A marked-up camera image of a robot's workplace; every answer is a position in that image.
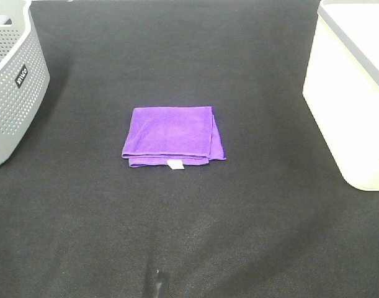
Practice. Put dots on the purple towel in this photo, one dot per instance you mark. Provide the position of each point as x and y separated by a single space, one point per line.
160 135

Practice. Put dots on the white plastic basket grey rim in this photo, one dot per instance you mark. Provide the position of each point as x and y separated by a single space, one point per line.
341 87

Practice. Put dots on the grey perforated plastic basket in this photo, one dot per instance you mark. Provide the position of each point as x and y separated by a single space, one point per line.
24 75

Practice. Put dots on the black table cloth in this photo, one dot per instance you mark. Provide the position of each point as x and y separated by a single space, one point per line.
275 219

